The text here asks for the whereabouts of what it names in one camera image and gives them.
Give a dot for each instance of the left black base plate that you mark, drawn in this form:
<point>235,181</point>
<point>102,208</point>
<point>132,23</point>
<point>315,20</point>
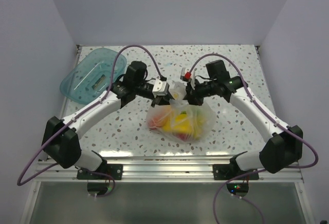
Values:
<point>104,172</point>

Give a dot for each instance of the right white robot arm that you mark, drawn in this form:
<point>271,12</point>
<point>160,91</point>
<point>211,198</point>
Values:
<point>283,145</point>

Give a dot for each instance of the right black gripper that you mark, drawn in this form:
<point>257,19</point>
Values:
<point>192,95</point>

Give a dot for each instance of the yellow fake banana bunch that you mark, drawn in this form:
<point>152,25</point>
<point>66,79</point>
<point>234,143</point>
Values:
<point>183,128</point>

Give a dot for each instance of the aluminium mounting rail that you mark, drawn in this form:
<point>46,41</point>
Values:
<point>183,169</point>

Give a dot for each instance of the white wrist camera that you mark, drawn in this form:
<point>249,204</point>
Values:
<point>160,88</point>
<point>187,76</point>

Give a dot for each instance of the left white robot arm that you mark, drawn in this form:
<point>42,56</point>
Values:
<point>61,136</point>

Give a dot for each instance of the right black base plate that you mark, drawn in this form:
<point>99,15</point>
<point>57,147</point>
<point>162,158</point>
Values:
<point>226,172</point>

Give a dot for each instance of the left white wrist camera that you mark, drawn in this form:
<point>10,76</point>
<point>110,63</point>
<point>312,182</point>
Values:
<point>160,88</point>

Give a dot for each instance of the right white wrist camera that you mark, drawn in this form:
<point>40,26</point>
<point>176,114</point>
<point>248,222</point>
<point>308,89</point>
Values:
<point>187,76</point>

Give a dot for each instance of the clear plastic bag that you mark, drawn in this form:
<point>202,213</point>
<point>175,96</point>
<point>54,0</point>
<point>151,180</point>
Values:
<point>204,115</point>

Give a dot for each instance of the red orange fake mango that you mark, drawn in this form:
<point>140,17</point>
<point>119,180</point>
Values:
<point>157,121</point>

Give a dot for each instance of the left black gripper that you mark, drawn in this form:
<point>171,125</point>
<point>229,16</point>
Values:
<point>162,100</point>

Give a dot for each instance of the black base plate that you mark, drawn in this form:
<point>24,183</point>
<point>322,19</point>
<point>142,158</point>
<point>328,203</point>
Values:
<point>104,172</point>
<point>226,172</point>

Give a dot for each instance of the blue plastic fruit tray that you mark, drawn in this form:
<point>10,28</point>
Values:
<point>90,78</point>

